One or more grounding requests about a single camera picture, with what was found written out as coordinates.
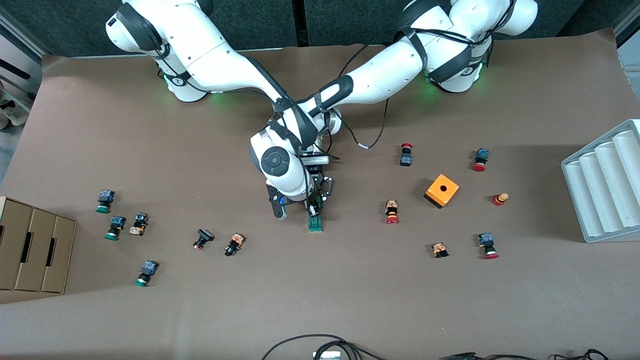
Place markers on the brown paper table cover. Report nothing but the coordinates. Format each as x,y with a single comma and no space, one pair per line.
300,300

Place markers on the white ribbed plastic tray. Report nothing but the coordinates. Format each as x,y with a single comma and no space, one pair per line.
605,190

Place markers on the red push button blue block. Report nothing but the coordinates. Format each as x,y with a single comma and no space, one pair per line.
481,157
487,245

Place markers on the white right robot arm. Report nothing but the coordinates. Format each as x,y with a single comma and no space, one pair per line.
215,55

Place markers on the small orange contact block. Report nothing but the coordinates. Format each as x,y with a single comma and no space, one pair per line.
439,249

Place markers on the black vertical post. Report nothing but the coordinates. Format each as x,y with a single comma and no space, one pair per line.
300,22

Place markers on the red yellow mushroom button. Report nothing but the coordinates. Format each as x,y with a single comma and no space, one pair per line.
500,199

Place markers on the red emergency button black block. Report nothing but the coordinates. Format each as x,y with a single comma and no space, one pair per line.
406,159

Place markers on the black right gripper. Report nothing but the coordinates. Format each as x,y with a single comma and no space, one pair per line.
316,196

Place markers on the red button orange block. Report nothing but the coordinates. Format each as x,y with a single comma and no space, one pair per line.
392,211

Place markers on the green push button blue block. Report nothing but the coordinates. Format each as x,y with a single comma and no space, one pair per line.
147,270
116,226
105,200

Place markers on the brown cardboard box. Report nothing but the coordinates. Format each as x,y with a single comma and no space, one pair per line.
35,245

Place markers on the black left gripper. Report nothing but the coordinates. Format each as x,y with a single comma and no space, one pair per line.
324,186

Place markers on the black square button red base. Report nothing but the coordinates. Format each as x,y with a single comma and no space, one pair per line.
204,236

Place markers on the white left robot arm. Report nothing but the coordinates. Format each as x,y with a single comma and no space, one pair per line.
390,75

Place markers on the orange button enclosure box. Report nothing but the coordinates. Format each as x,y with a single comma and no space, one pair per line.
441,190

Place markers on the black selector orange block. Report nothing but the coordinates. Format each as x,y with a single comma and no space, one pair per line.
235,243

